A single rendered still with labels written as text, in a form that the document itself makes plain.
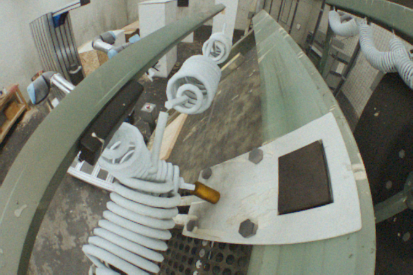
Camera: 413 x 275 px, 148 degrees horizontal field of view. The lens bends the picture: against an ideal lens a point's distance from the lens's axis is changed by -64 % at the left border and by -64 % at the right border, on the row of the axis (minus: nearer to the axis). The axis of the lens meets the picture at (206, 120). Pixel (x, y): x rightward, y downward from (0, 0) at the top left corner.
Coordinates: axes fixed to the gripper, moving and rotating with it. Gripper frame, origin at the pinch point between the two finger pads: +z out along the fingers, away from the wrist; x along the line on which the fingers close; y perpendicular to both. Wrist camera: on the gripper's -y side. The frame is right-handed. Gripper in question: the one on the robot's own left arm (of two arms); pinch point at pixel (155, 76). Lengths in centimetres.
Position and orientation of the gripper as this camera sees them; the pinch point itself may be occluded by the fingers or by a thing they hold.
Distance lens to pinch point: 124.7
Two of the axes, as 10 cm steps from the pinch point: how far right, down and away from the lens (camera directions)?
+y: 9.1, -1.9, -3.7
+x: 1.3, -7.1, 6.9
